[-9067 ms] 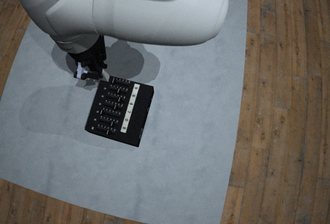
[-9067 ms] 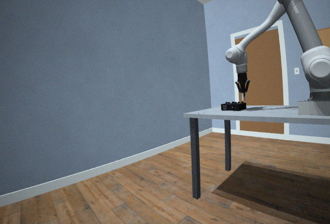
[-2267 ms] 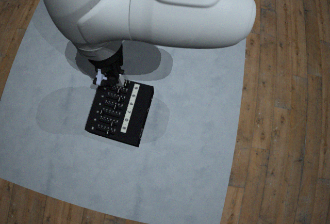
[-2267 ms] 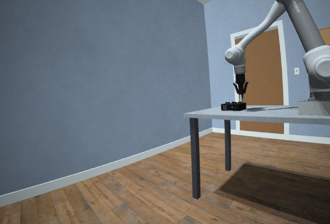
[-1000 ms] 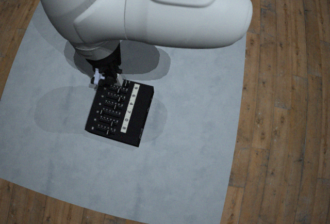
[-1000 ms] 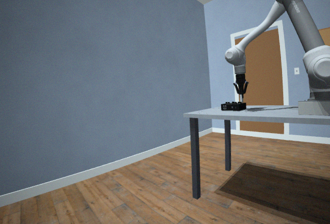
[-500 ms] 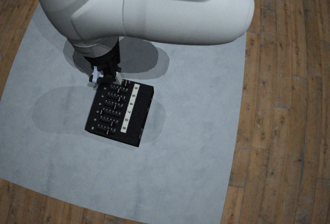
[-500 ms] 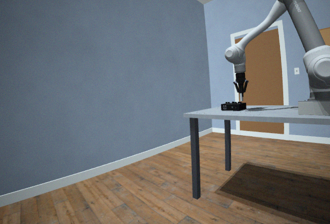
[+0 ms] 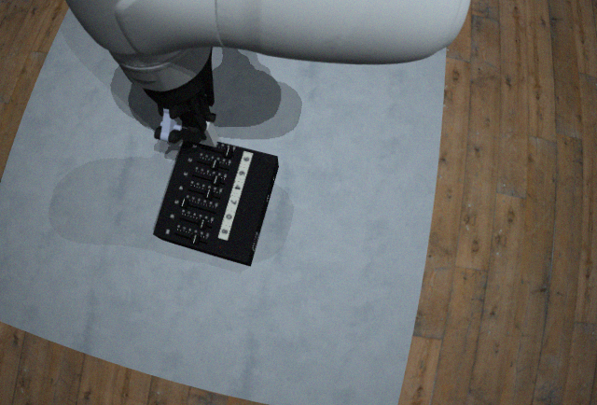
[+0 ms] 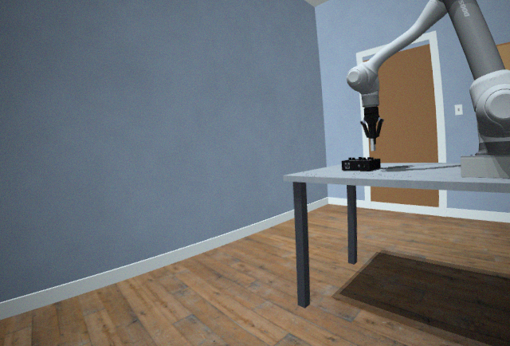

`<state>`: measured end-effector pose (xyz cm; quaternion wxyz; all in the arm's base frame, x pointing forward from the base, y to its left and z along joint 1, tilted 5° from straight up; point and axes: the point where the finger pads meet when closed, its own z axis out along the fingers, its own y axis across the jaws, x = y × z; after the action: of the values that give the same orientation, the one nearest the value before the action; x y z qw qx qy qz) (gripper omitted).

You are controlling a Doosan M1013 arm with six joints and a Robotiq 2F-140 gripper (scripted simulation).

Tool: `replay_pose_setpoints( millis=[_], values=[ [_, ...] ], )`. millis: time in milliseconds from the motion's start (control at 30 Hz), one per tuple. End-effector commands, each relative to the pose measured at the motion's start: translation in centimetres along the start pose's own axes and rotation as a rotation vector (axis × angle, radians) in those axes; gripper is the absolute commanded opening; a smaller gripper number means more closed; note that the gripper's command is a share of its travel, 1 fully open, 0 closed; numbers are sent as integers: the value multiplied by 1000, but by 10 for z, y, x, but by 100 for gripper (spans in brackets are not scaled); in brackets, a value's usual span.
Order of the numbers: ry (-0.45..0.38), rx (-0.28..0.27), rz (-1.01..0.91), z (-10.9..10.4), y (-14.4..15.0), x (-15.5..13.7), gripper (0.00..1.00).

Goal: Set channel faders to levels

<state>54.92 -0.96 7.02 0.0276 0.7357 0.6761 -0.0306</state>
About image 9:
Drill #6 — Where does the black lighting desk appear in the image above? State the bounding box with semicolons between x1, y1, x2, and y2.
153;140;279;267

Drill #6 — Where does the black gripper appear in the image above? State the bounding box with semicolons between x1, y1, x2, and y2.
144;48;218;147

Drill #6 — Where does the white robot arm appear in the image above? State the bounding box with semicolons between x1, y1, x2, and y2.
65;0;471;91

